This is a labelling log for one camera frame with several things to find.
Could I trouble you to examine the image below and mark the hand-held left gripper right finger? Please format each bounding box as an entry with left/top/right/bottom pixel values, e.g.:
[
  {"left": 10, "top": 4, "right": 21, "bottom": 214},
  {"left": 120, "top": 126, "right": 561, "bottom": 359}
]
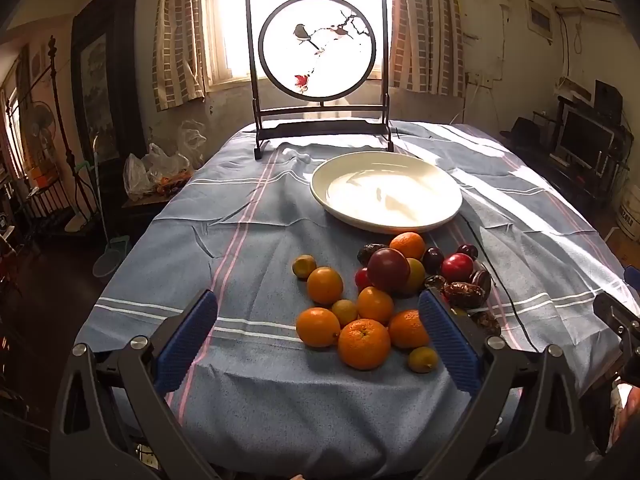
[{"left": 415, "top": 289, "right": 606, "bottom": 480}]

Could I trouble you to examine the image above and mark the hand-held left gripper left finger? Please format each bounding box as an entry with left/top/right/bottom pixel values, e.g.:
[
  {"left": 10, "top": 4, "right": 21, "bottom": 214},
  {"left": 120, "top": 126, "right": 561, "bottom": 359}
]
[{"left": 50, "top": 289, "right": 221, "bottom": 480}]

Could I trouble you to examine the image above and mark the orange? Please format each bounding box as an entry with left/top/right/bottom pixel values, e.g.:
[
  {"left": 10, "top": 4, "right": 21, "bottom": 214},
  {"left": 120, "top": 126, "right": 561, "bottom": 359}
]
[
  {"left": 338, "top": 318, "right": 392, "bottom": 372},
  {"left": 306, "top": 266, "right": 345, "bottom": 306},
  {"left": 356, "top": 286, "right": 396, "bottom": 326},
  {"left": 389, "top": 231, "right": 427, "bottom": 261},
  {"left": 296, "top": 307, "right": 342, "bottom": 349},
  {"left": 388, "top": 309, "right": 431, "bottom": 350}
]

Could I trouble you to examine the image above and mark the wrinkled dark passion fruit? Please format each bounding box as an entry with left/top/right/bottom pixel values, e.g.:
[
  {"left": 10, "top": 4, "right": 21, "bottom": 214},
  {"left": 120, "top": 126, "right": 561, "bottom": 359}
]
[
  {"left": 468, "top": 269, "right": 493, "bottom": 297},
  {"left": 356, "top": 243, "right": 383, "bottom": 266}
]

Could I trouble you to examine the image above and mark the bright red plum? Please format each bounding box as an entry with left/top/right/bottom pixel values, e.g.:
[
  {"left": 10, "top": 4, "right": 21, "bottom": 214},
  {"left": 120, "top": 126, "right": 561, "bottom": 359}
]
[{"left": 442, "top": 253, "right": 475, "bottom": 282}]

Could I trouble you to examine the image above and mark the dark cherry with stem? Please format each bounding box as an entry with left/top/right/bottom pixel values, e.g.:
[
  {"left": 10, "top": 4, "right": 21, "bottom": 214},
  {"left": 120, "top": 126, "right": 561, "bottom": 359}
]
[{"left": 422, "top": 247, "right": 445, "bottom": 275}]

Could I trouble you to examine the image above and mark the large dark red plum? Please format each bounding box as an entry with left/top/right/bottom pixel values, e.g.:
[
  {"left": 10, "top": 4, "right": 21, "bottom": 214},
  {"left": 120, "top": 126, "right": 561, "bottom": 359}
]
[{"left": 366, "top": 247, "right": 412, "bottom": 293}]

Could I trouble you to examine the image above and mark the small yellow-green kumquat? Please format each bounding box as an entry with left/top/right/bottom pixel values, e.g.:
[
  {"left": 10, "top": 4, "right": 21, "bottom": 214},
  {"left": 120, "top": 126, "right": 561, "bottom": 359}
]
[
  {"left": 292, "top": 254, "right": 318, "bottom": 281},
  {"left": 408, "top": 346, "right": 440, "bottom": 374},
  {"left": 331, "top": 299, "right": 359, "bottom": 327}
]

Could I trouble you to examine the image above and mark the white round plate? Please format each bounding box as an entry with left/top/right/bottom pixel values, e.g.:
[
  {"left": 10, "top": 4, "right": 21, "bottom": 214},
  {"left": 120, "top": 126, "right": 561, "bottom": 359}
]
[{"left": 309, "top": 150, "right": 463, "bottom": 235}]

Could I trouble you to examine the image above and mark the person's right hand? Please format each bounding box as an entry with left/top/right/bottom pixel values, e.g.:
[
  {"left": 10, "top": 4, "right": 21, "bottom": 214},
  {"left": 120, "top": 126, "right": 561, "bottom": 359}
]
[{"left": 612, "top": 382, "right": 640, "bottom": 461}]

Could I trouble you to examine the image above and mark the white bucket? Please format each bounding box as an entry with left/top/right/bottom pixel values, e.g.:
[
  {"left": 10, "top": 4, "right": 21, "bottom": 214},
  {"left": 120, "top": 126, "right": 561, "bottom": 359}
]
[{"left": 615, "top": 192, "right": 640, "bottom": 241}]

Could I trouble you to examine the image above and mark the yellow-green plum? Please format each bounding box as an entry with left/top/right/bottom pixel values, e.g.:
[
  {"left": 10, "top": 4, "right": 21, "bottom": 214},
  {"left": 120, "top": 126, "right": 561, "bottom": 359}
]
[{"left": 404, "top": 258, "right": 427, "bottom": 295}]

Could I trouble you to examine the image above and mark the blue striped tablecloth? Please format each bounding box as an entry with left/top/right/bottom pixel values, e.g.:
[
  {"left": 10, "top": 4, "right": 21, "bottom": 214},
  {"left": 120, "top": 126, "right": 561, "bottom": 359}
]
[{"left": 75, "top": 120, "right": 626, "bottom": 480}]

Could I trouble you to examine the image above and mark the computer monitor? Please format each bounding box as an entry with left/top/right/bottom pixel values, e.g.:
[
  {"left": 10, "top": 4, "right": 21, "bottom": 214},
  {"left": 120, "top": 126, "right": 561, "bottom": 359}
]
[{"left": 550, "top": 105, "right": 618, "bottom": 171}]

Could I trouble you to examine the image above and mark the white plastic bag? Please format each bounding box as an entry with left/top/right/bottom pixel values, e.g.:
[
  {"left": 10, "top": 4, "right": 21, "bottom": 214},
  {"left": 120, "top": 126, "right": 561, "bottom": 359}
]
[{"left": 122, "top": 142, "right": 193, "bottom": 201}]

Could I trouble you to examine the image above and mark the black speaker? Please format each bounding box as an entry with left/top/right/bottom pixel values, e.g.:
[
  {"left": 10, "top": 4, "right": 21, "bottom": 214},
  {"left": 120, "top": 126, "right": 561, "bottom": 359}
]
[{"left": 594, "top": 80, "right": 623, "bottom": 111}]

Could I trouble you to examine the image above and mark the clear plastic bag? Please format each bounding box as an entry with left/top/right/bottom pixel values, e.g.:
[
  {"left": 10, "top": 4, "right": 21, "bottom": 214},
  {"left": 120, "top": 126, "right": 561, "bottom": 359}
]
[{"left": 177, "top": 120, "right": 208, "bottom": 166}]

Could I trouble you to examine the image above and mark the standing fan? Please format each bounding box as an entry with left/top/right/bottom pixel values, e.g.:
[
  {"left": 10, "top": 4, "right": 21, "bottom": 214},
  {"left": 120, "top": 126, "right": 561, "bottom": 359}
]
[{"left": 25, "top": 100, "right": 57, "bottom": 181}]

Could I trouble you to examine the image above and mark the dark framed picture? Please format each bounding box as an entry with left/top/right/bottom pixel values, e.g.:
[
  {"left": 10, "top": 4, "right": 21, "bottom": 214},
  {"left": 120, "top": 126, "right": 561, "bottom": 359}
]
[{"left": 70, "top": 0, "right": 146, "bottom": 163}]

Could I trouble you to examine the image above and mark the bird painting table screen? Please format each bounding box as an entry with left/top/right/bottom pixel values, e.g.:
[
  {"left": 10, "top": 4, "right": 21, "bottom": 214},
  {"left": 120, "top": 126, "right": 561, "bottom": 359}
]
[{"left": 245, "top": 0, "right": 396, "bottom": 161}]

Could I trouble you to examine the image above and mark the checked curtain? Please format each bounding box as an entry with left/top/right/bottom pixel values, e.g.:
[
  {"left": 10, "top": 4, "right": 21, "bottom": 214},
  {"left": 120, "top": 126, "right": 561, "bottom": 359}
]
[
  {"left": 390, "top": 0, "right": 466, "bottom": 98},
  {"left": 152, "top": 0, "right": 221, "bottom": 112}
]

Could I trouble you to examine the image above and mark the metal coat rack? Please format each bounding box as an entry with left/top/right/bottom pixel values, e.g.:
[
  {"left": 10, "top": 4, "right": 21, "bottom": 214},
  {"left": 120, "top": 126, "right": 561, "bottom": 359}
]
[{"left": 46, "top": 35, "right": 101, "bottom": 221}]

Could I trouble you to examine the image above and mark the window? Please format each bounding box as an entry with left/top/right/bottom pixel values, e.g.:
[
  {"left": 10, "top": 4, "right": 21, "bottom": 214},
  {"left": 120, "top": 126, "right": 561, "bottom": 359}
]
[{"left": 200, "top": 0, "right": 401, "bottom": 92}]

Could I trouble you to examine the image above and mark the black cable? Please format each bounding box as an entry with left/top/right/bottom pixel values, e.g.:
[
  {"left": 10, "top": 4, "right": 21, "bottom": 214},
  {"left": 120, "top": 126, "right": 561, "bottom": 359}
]
[{"left": 460, "top": 215, "right": 531, "bottom": 348}]

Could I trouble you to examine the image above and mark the wall electrical box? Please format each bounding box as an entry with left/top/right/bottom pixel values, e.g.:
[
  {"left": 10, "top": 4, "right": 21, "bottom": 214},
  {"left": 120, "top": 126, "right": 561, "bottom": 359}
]
[{"left": 527, "top": 0, "right": 553, "bottom": 41}]

